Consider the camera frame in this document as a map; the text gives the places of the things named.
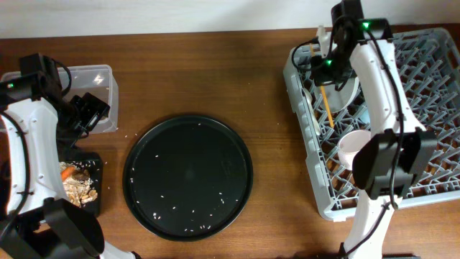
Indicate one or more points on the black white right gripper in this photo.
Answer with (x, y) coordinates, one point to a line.
(321, 77)

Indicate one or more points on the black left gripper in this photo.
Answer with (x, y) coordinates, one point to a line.
(94, 108)

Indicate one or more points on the orange carrot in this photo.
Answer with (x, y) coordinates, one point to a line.
(68, 172)

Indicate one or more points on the rice and food scraps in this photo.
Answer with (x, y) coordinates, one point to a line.
(79, 187)

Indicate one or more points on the large white plate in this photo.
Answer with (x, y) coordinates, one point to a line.
(337, 100)

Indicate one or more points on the white plastic fork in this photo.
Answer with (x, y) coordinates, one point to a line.
(316, 126)

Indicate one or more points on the wooden chopstick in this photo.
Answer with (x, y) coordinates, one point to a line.
(323, 92)

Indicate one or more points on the light blue cup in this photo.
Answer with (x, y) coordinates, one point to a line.
(364, 117)

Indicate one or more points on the small grey bowl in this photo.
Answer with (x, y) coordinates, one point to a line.
(350, 144)

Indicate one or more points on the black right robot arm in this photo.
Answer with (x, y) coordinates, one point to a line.
(400, 147)

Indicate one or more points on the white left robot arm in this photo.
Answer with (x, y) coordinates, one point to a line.
(41, 221)

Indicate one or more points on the clear plastic waste bin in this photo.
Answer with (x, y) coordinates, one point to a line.
(97, 80)

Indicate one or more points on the black rectangular waste tray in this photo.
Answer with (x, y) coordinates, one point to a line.
(94, 164)

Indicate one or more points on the grey plastic dishwasher rack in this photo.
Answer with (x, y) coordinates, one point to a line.
(428, 64)

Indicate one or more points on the round black serving tray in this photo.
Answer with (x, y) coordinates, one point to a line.
(187, 178)

